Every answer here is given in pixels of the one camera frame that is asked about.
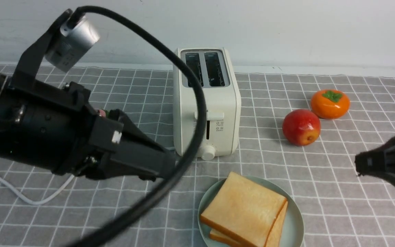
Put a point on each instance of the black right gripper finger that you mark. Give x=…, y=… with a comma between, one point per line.
x=378, y=163

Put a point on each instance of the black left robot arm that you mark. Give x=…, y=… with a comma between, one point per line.
x=58, y=129

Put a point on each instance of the toast slice slot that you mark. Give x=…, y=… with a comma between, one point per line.
x=243, y=210
x=273, y=239

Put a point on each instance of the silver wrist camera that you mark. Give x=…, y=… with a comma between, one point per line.
x=70, y=44

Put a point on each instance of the grey checked tablecloth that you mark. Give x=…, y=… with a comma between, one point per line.
x=339, y=208

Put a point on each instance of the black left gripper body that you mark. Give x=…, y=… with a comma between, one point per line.
x=90, y=138

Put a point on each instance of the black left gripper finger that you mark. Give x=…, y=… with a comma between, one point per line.
x=137, y=154

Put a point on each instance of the red apple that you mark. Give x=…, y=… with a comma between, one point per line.
x=301, y=127

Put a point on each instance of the white two-slot toaster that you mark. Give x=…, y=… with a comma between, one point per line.
x=213, y=68

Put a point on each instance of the light green plate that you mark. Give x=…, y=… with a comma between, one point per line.
x=293, y=227

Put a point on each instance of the orange persimmon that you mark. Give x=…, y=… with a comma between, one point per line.
x=330, y=104

